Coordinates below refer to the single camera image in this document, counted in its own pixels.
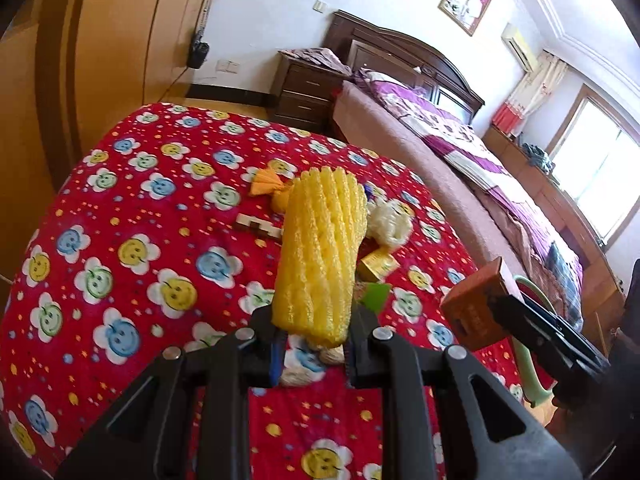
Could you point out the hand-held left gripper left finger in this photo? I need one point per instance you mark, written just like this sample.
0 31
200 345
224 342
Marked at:
276 365

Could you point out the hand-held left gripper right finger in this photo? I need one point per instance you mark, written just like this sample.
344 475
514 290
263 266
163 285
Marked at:
360 355

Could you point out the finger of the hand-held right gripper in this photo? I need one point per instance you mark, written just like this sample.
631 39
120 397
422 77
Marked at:
555 317
530 332

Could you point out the orange cardboard box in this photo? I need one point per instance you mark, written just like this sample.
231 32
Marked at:
470 315

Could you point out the yellow foam fruit net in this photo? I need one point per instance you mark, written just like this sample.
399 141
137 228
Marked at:
320 250

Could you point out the orange plastic bag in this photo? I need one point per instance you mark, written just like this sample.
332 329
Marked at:
270 187

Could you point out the peanut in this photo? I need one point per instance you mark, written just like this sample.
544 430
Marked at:
332 355

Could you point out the blue plaid cloth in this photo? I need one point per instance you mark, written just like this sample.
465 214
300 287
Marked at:
565 280

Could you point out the green folded strip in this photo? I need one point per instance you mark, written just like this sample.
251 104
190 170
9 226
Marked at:
375 296

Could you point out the small yellow box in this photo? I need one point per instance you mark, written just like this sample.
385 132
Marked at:
377 264

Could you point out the wooden window cabinet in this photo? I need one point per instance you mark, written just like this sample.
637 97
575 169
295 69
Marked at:
560 200

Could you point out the white foam fruit net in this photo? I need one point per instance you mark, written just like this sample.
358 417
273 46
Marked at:
390 222

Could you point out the wooden puzzle block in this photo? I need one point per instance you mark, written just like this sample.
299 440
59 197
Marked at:
252 224

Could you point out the window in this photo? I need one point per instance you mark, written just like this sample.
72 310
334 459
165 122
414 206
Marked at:
595 170

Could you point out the blue clothes pile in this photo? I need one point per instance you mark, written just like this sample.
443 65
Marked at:
537 156

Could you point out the red smiley flower printed blanket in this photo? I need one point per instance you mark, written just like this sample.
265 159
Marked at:
150 260

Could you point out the bed with purple bedding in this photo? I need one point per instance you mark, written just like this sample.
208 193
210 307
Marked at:
450 185

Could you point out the purple patchwork quilt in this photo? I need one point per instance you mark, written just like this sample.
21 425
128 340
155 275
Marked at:
460 140

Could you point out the red and cream curtain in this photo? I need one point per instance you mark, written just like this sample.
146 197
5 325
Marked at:
530 90

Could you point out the dark wooden nightstand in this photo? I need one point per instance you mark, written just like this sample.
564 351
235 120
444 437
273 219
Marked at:
300 95

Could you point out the pink clothes pile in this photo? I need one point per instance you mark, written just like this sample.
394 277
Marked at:
315 57

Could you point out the dark wooden headboard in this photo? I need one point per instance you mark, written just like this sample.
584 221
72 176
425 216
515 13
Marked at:
400 50

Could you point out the wooden wardrobe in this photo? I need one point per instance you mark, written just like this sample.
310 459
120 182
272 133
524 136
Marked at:
110 60

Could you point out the wall air conditioner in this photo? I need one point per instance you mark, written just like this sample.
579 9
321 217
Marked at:
520 47

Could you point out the wall outlet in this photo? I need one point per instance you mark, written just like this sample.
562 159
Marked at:
227 65

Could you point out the black wall pouch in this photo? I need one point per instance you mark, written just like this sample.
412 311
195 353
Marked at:
198 54

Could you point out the framed wall photo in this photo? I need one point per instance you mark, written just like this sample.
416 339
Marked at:
465 0

